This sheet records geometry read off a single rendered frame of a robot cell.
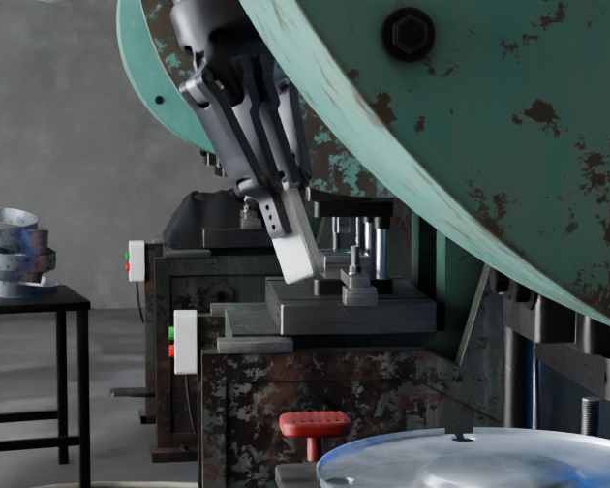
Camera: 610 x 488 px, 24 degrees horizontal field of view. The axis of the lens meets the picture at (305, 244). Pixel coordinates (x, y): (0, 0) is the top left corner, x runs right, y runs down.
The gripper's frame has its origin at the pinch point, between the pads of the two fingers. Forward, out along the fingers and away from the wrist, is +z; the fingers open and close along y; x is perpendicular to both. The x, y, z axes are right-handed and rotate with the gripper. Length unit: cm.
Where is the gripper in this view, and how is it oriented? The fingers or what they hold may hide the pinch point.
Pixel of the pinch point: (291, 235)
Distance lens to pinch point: 110.8
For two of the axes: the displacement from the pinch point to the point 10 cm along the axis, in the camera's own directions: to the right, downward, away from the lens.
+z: 3.1, 9.5, -0.9
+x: 7.5, -3.0, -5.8
